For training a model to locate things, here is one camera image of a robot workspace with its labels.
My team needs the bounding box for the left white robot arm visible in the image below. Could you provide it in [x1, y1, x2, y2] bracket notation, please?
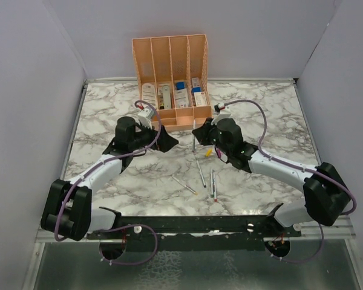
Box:
[41, 117, 178, 241]

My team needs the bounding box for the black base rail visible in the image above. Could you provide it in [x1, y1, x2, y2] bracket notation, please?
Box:
[87, 214, 301, 252]

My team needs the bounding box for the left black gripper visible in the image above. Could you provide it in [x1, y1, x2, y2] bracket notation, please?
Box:
[129, 120, 178, 152]

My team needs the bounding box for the red tipped pen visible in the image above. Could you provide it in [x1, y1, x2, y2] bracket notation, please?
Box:
[212, 170, 217, 202]

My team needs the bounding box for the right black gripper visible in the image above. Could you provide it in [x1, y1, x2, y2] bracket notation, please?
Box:
[194, 117, 231, 156]

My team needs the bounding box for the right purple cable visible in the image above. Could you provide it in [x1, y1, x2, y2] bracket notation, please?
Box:
[214, 99, 358, 263]

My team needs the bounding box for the white oval package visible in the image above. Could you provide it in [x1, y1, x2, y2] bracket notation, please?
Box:
[141, 83, 157, 108]

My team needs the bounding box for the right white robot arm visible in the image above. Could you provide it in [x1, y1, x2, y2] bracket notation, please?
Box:
[192, 118, 351, 236]

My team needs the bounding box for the yellow pen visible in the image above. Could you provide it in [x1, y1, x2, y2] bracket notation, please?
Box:
[171, 175, 198, 195]

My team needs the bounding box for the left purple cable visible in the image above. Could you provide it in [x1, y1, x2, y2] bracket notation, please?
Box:
[53, 101, 163, 266]

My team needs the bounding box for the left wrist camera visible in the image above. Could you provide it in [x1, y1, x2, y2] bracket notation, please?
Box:
[137, 106, 155, 129]

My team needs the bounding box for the purple pen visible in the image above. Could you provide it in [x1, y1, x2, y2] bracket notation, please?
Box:
[192, 119, 196, 153]

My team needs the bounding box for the yellow pen cap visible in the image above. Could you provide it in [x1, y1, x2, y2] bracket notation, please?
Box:
[205, 149, 212, 157]

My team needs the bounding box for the orange desk organizer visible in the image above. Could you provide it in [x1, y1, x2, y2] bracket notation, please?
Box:
[132, 34, 212, 131]

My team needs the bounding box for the purple cable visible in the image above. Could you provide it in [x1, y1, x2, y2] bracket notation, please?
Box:
[53, 101, 163, 266]
[214, 99, 358, 263]

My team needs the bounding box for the white blue box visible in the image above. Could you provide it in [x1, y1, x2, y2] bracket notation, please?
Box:
[174, 81, 189, 108]

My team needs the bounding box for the green pen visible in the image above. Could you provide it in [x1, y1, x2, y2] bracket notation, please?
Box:
[210, 168, 214, 198]

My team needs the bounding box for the blue pen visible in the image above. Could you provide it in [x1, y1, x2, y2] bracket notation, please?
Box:
[196, 159, 207, 188]

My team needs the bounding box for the white red box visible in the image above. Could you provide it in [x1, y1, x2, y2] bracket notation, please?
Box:
[191, 77, 208, 107]

